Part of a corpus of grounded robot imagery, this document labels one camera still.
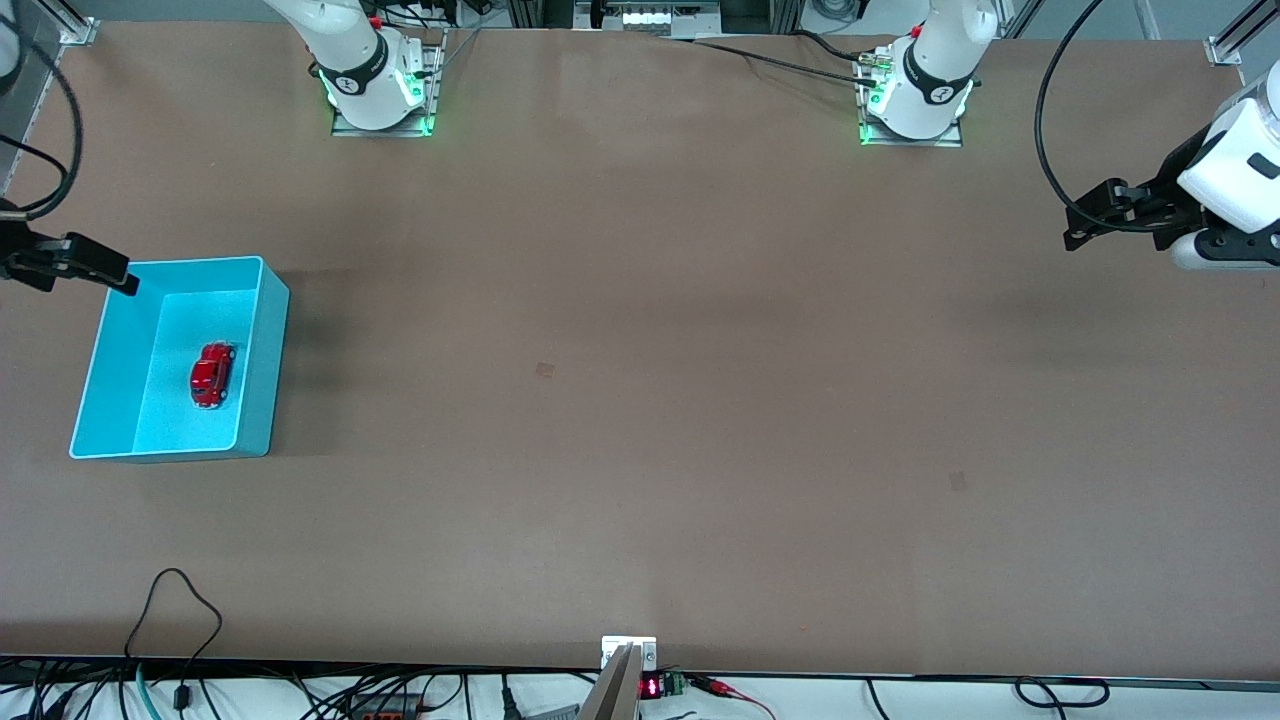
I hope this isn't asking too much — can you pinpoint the red beetle toy car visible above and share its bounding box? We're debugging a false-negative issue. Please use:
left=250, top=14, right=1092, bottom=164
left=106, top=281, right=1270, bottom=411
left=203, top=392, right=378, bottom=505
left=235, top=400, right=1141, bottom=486
left=188, top=340, right=238, bottom=410

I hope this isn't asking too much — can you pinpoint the light blue plastic box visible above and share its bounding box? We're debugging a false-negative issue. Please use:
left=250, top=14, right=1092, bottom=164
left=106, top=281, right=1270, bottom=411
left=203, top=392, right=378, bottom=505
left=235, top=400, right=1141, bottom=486
left=68, top=256, right=291, bottom=463

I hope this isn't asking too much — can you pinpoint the background equipment rack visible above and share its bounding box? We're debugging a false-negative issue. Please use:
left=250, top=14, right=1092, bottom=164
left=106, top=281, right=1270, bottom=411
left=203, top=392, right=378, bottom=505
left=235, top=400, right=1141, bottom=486
left=505, top=0, right=807, bottom=37

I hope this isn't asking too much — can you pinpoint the black power strip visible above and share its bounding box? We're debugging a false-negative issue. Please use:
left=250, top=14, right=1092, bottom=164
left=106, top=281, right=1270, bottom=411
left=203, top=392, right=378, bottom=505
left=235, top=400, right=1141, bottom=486
left=344, top=692, right=427, bottom=720

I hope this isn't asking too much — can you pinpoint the red clip lead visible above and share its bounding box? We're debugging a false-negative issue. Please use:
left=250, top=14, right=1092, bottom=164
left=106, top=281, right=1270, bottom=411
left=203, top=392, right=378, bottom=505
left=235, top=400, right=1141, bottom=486
left=688, top=674, right=777, bottom=720

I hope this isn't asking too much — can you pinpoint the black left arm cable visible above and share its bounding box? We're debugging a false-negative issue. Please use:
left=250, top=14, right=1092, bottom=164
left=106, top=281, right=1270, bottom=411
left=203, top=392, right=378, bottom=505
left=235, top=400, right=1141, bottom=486
left=1033, top=0, right=1151, bottom=234

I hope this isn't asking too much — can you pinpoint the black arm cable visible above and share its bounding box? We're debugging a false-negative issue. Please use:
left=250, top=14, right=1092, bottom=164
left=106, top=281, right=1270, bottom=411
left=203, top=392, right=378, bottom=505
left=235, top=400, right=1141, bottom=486
left=0, top=0, right=84, bottom=217
left=1033, top=0, right=1151, bottom=234

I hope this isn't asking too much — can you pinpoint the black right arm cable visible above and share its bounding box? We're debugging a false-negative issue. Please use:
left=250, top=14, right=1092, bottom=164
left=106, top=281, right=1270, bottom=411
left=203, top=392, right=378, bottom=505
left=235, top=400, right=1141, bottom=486
left=0, top=0, right=84, bottom=217

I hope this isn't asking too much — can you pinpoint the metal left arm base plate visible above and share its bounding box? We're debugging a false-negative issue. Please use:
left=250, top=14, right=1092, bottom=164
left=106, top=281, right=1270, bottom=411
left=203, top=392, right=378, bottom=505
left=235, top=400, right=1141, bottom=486
left=857, top=45, right=965, bottom=149

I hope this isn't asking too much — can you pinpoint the aluminium frame profile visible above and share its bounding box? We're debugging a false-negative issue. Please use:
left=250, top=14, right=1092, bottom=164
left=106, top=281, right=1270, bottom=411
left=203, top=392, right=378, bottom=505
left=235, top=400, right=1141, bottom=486
left=0, top=0, right=102, bottom=197
left=1204, top=0, right=1280, bottom=70

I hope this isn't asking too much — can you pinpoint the thick black base cable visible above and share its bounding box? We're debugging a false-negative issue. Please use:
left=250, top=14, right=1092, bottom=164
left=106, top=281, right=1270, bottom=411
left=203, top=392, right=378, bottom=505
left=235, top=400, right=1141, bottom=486
left=793, top=28, right=873, bottom=63

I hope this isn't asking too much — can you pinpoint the thin black base cable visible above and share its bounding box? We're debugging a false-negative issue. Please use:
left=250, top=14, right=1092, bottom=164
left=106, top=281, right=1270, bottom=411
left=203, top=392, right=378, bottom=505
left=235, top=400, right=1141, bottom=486
left=664, top=35, right=881, bottom=88

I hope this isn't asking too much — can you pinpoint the thin black looped cable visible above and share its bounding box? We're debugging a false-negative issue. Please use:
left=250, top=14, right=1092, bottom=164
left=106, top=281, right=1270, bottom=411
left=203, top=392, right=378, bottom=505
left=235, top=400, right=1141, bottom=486
left=124, top=567, right=224, bottom=713

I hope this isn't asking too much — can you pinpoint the black coiled cable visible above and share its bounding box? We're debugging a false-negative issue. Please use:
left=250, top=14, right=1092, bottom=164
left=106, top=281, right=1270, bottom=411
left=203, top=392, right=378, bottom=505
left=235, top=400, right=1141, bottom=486
left=1013, top=677, right=1111, bottom=710

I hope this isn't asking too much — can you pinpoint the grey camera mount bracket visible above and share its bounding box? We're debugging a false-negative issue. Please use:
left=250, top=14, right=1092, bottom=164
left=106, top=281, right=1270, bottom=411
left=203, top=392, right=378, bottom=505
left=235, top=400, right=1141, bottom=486
left=578, top=635, right=659, bottom=720

